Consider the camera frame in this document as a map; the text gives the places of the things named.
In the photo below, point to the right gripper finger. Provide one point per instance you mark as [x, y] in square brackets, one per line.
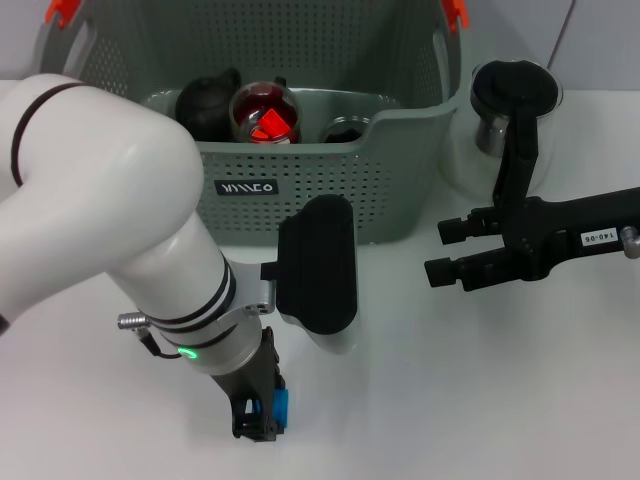
[442, 272]
[452, 231]

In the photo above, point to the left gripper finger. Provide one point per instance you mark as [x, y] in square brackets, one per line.
[281, 382]
[255, 425]

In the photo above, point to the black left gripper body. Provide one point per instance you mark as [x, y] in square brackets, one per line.
[250, 375]

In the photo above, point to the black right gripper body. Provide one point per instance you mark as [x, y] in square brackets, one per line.
[565, 230]

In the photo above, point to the blue square brick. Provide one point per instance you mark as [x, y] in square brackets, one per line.
[281, 407]

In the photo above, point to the glass teacup black sleeve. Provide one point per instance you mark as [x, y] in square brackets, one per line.
[345, 131]
[245, 100]

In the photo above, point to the bright red rectangular brick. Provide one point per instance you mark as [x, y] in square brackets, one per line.
[274, 122]

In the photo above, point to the grey perforated storage bin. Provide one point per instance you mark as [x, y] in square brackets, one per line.
[325, 200]

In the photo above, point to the black clay teapot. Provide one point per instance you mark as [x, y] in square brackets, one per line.
[205, 100]

